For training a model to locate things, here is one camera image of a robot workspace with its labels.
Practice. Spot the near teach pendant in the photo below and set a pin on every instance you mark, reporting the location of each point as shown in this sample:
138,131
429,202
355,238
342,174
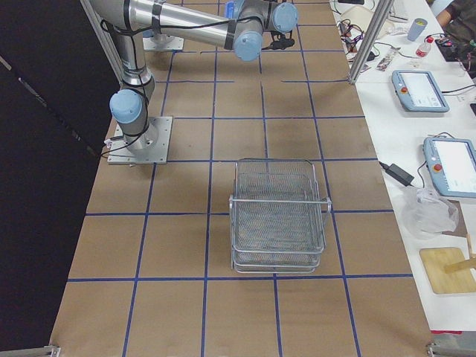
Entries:
451,165

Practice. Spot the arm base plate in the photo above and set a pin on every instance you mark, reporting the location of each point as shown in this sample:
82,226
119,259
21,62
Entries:
151,147
163,43

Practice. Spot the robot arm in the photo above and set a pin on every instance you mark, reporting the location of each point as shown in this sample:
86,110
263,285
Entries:
241,30

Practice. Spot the teach pendant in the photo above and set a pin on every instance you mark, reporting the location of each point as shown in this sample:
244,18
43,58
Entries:
451,165
418,91

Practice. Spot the black power adapter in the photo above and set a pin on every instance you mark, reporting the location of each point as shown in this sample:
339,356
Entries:
397,173

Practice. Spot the far teach pendant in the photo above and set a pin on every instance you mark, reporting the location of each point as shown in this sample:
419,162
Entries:
418,91

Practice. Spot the light blue cup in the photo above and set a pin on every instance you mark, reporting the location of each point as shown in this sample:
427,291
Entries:
417,27

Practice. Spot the aluminium frame post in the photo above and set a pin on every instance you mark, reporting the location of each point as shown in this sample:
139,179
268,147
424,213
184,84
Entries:
375,24

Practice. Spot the wooden cutting board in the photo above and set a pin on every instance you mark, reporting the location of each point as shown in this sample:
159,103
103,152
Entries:
448,271

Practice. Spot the clear plastic bag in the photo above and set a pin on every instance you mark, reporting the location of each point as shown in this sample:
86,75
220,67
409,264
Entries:
426,212

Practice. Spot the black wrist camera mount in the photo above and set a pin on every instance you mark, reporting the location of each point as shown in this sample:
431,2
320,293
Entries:
280,41

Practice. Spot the red capped plastic bottle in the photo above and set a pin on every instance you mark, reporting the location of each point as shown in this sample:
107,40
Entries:
423,50

